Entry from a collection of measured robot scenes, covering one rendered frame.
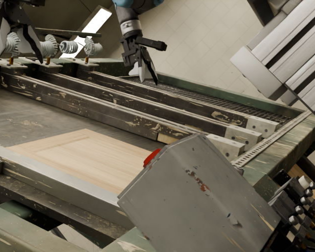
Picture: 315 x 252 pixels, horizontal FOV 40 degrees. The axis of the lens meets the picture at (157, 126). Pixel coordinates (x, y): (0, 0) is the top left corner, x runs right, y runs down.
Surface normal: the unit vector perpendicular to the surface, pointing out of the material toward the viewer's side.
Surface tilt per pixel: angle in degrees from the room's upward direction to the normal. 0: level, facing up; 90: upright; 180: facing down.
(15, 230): 59
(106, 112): 90
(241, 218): 90
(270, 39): 90
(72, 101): 90
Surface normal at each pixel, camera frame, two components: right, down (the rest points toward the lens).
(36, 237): 0.19, -0.95
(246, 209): 0.61, -0.67
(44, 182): -0.46, 0.14
